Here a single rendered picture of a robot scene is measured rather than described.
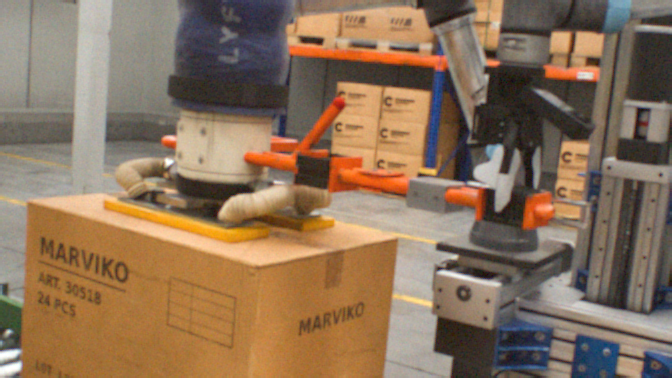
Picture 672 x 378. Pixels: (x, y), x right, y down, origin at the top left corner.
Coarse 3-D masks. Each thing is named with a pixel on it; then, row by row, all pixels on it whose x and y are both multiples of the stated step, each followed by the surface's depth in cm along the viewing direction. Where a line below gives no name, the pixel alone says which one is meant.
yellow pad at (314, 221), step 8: (264, 216) 159; (272, 216) 158; (280, 216) 158; (288, 216) 157; (296, 216) 156; (304, 216) 158; (312, 216) 159; (320, 216) 161; (272, 224) 158; (280, 224) 157; (288, 224) 156; (296, 224) 155; (304, 224) 154; (312, 224) 156; (320, 224) 158; (328, 224) 160
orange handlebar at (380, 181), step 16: (272, 144) 174; (288, 144) 178; (256, 160) 149; (272, 160) 147; (288, 160) 145; (352, 176) 137; (368, 176) 135; (384, 176) 133; (400, 176) 137; (384, 192) 134; (400, 192) 132; (448, 192) 126; (464, 192) 125; (544, 208) 119
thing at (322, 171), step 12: (300, 156) 141; (312, 156) 145; (324, 156) 148; (336, 156) 147; (348, 156) 146; (360, 156) 143; (300, 168) 142; (312, 168) 140; (324, 168) 138; (336, 168) 138; (348, 168) 141; (300, 180) 141; (312, 180) 139; (324, 180) 138; (336, 180) 139; (336, 192) 139
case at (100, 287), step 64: (64, 256) 155; (128, 256) 144; (192, 256) 135; (256, 256) 132; (320, 256) 139; (384, 256) 155; (64, 320) 156; (128, 320) 145; (192, 320) 136; (256, 320) 128; (320, 320) 142; (384, 320) 159
